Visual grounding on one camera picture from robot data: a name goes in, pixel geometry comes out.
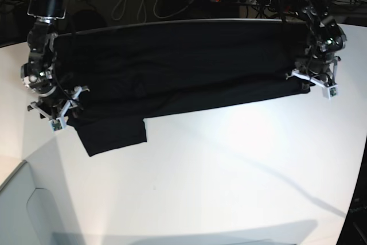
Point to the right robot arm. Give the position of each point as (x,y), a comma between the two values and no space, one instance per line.
(41,37)

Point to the white wrist camera left mount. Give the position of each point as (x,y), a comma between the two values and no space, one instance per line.
(329,90)

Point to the black office chair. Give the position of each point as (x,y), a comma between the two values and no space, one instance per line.
(15,22)

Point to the black T-shirt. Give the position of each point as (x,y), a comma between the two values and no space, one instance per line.
(141,72)

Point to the white wrist camera right mount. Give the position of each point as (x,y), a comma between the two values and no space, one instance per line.
(64,110)

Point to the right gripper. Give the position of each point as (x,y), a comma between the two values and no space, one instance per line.
(45,85)

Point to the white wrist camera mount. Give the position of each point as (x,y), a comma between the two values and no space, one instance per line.
(329,90)
(64,110)

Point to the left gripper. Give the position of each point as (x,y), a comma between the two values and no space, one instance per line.
(317,68)

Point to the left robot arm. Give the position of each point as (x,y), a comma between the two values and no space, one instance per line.
(325,40)

